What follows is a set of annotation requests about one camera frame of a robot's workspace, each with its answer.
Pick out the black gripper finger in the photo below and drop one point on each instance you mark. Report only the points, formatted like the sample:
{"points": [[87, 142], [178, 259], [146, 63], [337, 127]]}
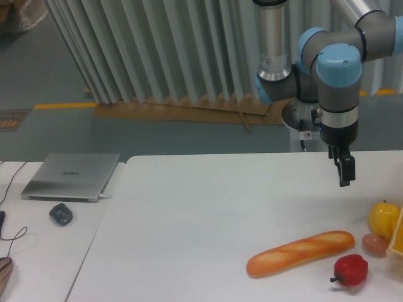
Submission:
{"points": [[345, 164], [333, 154]]}

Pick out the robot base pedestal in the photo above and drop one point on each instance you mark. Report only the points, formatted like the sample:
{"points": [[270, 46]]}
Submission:
{"points": [[304, 135]]}

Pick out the silver closed laptop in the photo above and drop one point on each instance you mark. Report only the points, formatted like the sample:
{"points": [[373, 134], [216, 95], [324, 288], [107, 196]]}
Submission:
{"points": [[72, 177]]}

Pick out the brown egg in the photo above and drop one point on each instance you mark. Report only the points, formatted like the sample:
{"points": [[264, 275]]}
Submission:
{"points": [[375, 244]]}

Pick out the pale folding screen partition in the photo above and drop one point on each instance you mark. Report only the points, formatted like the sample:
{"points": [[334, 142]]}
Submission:
{"points": [[180, 51]]}

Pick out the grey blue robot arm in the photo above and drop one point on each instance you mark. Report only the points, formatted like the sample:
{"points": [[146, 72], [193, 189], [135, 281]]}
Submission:
{"points": [[325, 79]]}

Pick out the brown cardboard sheet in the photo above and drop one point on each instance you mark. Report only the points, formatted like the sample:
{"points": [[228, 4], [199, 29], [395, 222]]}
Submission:
{"points": [[248, 111]]}

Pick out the person's hand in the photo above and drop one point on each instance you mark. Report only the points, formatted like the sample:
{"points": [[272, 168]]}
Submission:
{"points": [[7, 267]]}

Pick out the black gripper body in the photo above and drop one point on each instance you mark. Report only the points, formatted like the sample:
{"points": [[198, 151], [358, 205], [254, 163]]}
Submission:
{"points": [[339, 137]]}

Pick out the baguette bread loaf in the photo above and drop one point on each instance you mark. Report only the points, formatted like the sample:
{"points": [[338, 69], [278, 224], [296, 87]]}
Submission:
{"points": [[299, 252]]}

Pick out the yellow bell pepper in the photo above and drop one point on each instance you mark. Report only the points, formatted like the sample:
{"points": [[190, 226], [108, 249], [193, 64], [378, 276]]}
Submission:
{"points": [[383, 218]]}

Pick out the red bell pepper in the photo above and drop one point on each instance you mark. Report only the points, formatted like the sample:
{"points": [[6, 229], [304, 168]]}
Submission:
{"points": [[350, 270]]}

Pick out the white usb plug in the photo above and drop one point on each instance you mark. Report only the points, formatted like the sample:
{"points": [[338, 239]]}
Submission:
{"points": [[103, 196]]}

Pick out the black pen-like device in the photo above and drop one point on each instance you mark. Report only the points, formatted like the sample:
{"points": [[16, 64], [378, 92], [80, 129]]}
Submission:
{"points": [[2, 219]]}

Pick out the yellow basket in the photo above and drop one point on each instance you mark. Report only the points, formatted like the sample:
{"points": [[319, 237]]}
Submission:
{"points": [[395, 245]]}

